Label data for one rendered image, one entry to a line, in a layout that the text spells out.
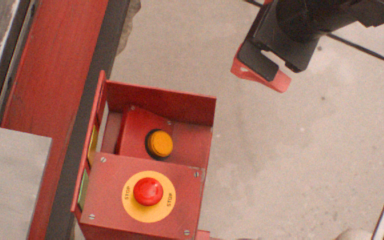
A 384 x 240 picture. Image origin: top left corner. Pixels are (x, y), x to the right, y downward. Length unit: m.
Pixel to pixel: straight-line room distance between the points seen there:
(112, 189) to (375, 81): 1.12
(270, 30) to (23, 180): 0.30
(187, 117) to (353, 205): 0.84
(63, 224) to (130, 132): 0.73
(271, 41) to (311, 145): 1.15
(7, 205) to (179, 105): 0.37
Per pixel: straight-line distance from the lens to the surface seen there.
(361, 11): 0.67
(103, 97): 1.05
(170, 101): 1.08
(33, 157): 0.83
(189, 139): 1.14
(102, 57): 1.94
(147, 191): 1.00
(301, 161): 1.90
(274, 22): 0.79
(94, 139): 1.02
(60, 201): 1.81
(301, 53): 0.80
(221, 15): 2.05
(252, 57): 0.79
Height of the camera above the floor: 1.77
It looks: 68 degrees down
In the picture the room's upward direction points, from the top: 4 degrees clockwise
